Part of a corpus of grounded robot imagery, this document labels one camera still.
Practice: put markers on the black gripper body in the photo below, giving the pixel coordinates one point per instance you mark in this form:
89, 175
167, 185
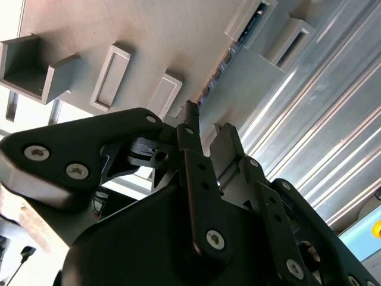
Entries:
134, 253

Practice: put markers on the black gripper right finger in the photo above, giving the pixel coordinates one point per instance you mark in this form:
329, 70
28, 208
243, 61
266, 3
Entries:
268, 214

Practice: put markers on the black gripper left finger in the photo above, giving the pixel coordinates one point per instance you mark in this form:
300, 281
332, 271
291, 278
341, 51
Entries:
74, 149

